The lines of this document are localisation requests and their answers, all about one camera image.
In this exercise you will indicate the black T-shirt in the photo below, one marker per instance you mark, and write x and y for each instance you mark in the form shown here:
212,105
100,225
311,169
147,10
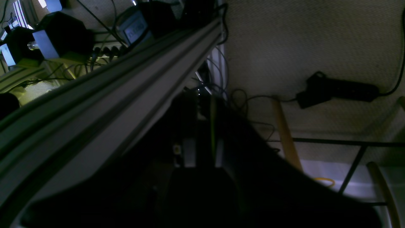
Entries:
194,169

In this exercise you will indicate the white power strip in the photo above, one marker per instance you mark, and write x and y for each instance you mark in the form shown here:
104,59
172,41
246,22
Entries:
109,50

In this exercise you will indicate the aluminium frame rail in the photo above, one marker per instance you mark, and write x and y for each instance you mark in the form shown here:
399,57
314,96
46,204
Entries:
65,136

